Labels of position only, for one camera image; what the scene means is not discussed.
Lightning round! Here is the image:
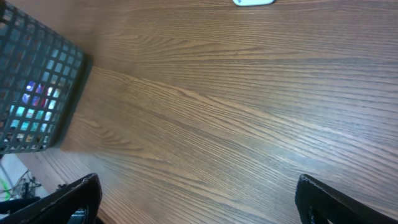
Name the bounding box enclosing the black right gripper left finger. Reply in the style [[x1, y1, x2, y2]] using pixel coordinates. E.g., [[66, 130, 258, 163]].
[[1, 173, 103, 224]]

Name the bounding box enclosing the dark grey plastic basket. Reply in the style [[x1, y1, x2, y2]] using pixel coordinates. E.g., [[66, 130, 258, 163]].
[[1, 1, 93, 154]]

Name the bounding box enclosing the white barcode scanner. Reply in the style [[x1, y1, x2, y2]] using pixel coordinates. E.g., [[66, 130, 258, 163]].
[[233, 0, 275, 7]]

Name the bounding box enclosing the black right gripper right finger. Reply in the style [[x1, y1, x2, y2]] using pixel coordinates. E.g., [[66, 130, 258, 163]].
[[295, 174, 397, 224]]

